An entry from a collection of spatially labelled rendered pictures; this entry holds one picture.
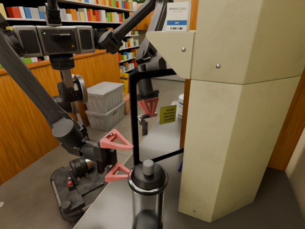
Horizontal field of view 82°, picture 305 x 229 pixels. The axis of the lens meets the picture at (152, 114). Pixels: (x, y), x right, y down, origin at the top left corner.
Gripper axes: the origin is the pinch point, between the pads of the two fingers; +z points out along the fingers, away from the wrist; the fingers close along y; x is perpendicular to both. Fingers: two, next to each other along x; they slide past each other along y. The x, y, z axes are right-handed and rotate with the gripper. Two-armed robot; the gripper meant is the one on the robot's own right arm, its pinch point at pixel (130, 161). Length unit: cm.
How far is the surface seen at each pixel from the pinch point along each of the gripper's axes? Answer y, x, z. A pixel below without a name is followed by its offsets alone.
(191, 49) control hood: 28.5, 8.2, 11.7
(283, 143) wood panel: -11, 46, 48
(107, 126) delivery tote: -107, 166, -135
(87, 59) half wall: -13, 196, -182
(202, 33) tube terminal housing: 31.6, 8.1, 13.6
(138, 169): -1.3, -0.6, 2.6
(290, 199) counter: -24, 29, 51
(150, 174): -1.0, -1.3, 6.3
